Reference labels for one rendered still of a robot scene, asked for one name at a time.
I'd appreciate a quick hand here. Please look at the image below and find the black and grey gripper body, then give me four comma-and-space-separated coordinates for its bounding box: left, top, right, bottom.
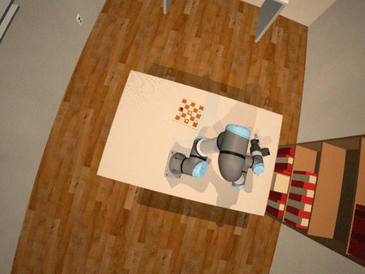
250, 139, 270, 156

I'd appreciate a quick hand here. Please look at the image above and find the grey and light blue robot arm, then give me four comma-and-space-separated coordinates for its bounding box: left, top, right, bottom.
169, 124, 264, 189

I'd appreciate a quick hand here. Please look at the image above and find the wooden chessboard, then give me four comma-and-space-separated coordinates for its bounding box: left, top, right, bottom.
173, 96, 206, 130

